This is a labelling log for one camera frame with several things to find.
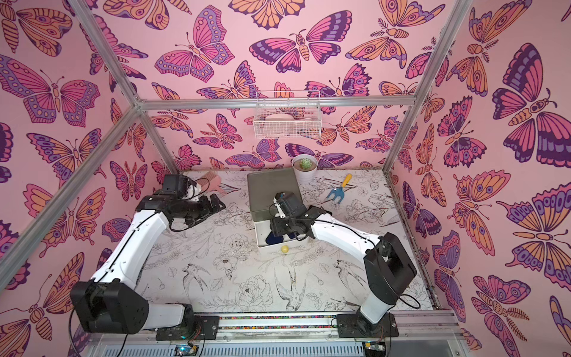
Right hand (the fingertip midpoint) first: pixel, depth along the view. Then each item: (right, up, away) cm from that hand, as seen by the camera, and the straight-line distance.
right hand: (272, 227), depth 85 cm
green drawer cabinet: (-4, +16, +3) cm, 17 cm away
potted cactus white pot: (+14, +26, +25) cm, 38 cm away
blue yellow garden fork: (+31, +13, +27) cm, 43 cm away
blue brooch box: (0, -5, +1) cm, 5 cm away
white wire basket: (+7, +42, +8) cm, 44 cm away
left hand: (-20, +7, -3) cm, 21 cm away
